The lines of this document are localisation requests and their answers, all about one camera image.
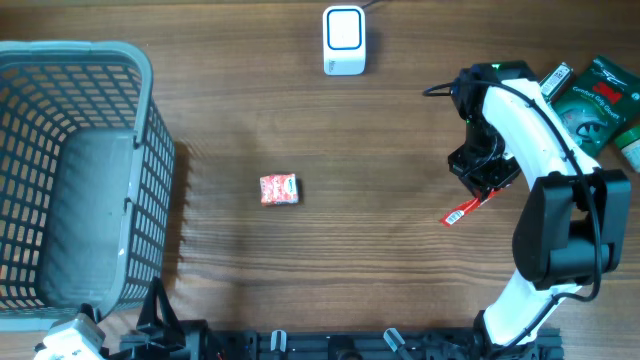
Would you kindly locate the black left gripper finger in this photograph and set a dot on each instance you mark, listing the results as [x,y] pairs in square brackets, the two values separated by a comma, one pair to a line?
[92,313]
[156,314]

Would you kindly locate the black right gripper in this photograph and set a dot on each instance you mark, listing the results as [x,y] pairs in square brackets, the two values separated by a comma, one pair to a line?
[487,164]

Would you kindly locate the red snack stick packet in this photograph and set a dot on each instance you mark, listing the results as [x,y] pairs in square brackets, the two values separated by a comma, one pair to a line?
[464,209]

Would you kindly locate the green white gum box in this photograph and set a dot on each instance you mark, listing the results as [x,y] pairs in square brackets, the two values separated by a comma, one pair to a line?
[555,81]

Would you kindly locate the green grip gloves package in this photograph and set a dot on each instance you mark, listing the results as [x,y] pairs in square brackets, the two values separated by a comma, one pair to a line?
[598,104]

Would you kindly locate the green lid jar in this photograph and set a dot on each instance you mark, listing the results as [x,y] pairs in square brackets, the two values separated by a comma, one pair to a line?
[628,143]

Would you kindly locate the red white tissue pack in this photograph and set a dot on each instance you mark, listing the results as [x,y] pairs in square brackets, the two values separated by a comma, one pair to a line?
[279,189]

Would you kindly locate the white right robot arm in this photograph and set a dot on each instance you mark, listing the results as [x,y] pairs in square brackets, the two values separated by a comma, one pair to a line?
[571,230]

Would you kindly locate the white barcode scanner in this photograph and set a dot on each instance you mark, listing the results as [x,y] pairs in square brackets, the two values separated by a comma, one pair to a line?
[344,40]

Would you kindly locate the grey plastic shopping basket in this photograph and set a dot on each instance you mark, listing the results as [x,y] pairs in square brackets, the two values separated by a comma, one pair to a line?
[87,166]

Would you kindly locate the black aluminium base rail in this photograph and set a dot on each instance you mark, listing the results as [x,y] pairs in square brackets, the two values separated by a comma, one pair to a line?
[445,343]

